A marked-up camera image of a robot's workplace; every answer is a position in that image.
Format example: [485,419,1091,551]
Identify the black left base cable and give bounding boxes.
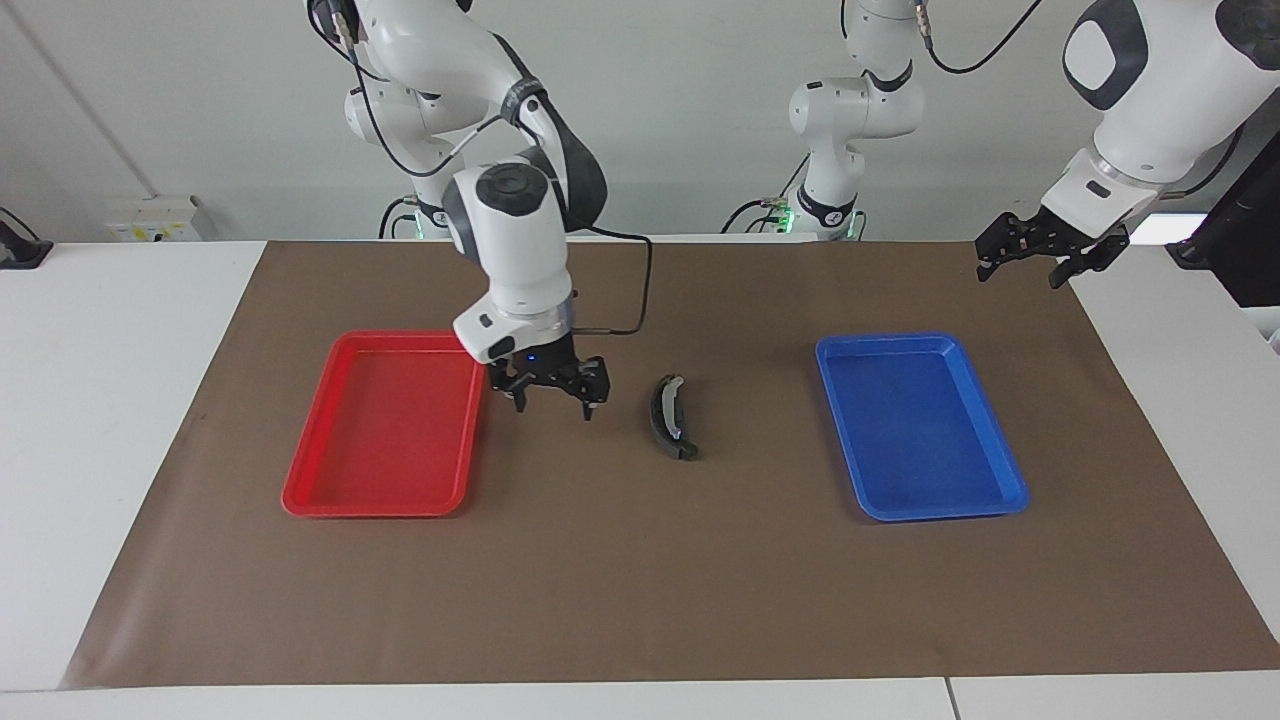
[720,155,811,237]

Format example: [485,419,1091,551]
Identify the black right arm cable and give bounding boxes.
[308,0,655,338]

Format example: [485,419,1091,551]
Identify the black clamp mount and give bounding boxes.
[0,207,54,269]

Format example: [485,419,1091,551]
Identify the blue plastic tray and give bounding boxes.
[815,333,1030,523]

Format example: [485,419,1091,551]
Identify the black monitor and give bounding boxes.
[1165,125,1280,309]

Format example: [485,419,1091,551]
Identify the black right base cable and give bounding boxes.
[378,195,423,241]

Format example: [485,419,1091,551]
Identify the brown table mat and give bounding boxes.
[60,240,1280,691]

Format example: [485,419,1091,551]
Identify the black base cable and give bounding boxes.
[720,155,811,237]
[378,195,423,241]

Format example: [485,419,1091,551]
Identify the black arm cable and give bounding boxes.
[912,0,1049,78]
[308,0,655,338]

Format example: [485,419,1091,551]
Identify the red plastic tray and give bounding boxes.
[281,330,489,518]

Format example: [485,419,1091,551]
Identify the curved black brake shoe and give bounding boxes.
[649,373,700,462]

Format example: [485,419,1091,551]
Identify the white wall socket box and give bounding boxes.
[105,195,208,244]

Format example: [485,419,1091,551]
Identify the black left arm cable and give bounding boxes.
[912,0,1049,78]

